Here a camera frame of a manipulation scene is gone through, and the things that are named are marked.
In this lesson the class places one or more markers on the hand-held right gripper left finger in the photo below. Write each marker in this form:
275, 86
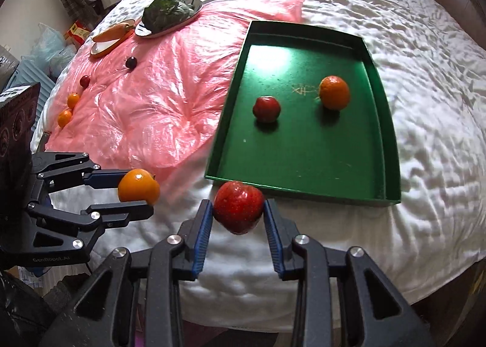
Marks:
203, 233

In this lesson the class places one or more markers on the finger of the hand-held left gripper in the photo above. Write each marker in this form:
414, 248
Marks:
125, 212
102, 178

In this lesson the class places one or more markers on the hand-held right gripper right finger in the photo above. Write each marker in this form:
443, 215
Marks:
273, 233

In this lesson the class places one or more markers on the orange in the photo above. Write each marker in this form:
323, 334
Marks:
64, 118
73, 100
138, 186
334, 92

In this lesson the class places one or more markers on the red apple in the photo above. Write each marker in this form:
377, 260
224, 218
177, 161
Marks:
238, 206
267, 109

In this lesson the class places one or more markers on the green tray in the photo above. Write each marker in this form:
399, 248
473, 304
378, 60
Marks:
303, 153

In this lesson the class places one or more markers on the dark red plum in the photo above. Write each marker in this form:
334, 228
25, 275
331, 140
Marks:
131, 62
84, 81

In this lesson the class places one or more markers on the light blue radiator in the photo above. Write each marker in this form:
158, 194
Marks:
30, 77

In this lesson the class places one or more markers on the grey box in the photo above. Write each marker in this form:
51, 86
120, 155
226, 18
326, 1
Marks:
7, 66

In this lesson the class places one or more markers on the pink plastic sheet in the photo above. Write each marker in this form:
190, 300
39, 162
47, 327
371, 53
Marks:
152, 104

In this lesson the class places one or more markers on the clear plastic bag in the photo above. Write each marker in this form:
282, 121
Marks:
49, 47

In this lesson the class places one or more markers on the red box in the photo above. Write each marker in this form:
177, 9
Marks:
78, 33

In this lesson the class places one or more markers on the orange oval plate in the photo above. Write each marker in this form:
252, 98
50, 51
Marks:
106, 47

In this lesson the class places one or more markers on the carrot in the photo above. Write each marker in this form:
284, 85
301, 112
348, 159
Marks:
108, 32

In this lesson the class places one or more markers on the black plastic bag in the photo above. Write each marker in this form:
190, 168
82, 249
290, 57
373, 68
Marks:
19, 312

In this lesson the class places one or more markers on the metal oval plate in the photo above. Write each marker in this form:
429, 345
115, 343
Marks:
150, 31

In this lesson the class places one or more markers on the green leafy vegetable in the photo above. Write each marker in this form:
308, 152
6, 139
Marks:
167, 11

